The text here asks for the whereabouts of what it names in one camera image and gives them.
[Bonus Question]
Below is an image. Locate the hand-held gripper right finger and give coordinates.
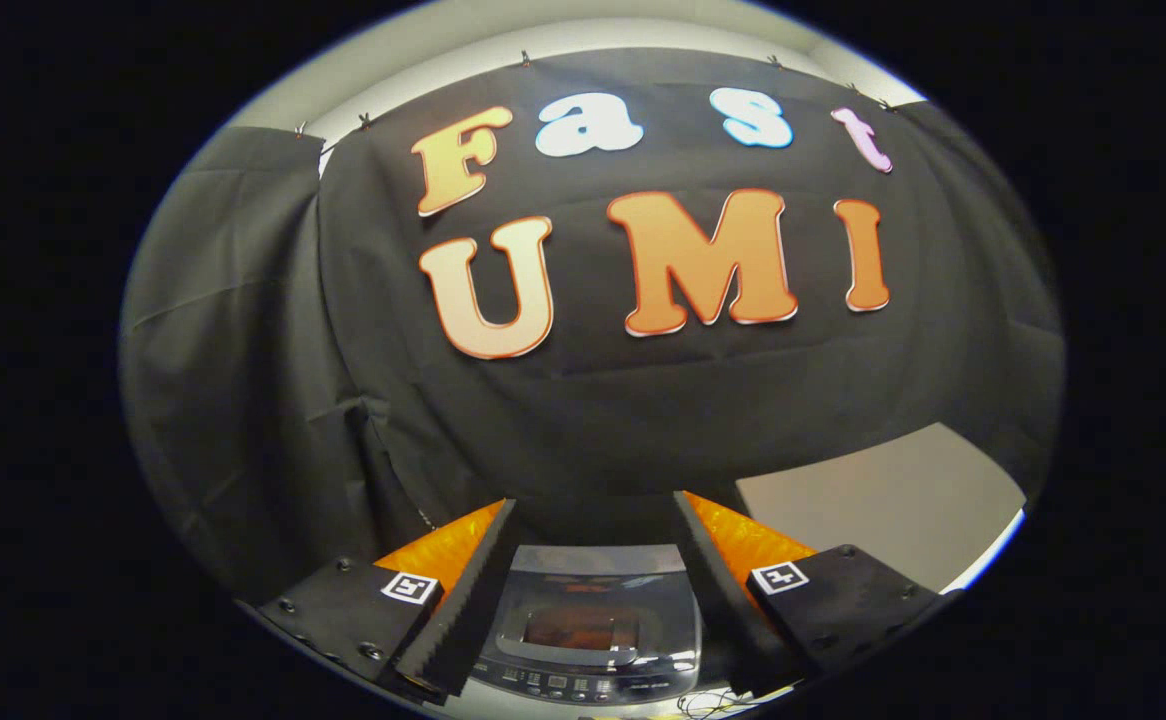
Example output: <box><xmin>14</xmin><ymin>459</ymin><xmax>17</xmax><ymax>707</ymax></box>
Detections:
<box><xmin>673</xmin><ymin>490</ymin><xmax>964</xmax><ymax>698</ymax></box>

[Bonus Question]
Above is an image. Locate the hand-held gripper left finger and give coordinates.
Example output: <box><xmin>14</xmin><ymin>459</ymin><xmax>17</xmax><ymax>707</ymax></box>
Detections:
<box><xmin>236</xmin><ymin>498</ymin><xmax>519</xmax><ymax>706</ymax></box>

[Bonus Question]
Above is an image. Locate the thin black cable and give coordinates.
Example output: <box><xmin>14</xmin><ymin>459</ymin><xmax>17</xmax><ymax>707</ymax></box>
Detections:
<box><xmin>678</xmin><ymin>688</ymin><xmax>794</xmax><ymax>719</ymax></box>

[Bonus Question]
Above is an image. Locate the black backdrop cloth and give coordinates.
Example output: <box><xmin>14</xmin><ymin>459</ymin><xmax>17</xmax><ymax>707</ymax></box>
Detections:
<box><xmin>118</xmin><ymin>45</ymin><xmax>1064</xmax><ymax>611</ymax></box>

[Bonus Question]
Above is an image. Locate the grey washing machine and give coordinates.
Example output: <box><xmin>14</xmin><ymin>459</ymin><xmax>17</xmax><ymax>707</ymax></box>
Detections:
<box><xmin>470</xmin><ymin>543</ymin><xmax>709</xmax><ymax>706</ymax></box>

